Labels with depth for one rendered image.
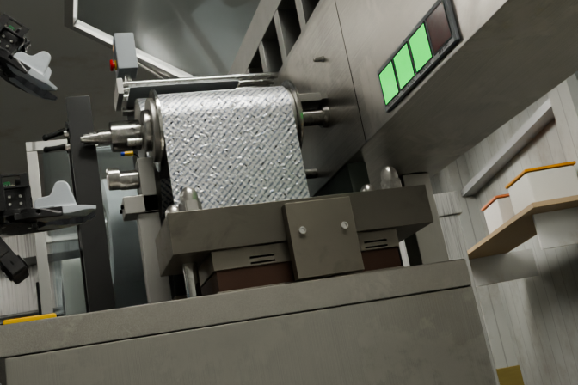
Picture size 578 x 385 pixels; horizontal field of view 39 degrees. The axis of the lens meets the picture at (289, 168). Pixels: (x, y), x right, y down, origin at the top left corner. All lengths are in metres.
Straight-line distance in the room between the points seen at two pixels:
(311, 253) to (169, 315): 0.23
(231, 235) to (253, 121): 0.33
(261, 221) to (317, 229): 0.08
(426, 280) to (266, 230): 0.24
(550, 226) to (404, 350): 4.14
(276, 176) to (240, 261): 0.29
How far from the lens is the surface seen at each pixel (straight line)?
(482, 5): 1.03
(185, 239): 1.14
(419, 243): 1.61
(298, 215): 1.16
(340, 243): 1.17
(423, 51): 1.15
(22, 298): 6.35
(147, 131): 1.42
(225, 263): 1.15
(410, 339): 1.14
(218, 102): 1.43
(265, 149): 1.41
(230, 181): 1.38
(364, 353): 1.11
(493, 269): 6.72
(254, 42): 2.01
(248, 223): 1.16
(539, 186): 5.11
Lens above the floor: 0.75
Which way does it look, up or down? 16 degrees up
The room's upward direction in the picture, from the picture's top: 11 degrees counter-clockwise
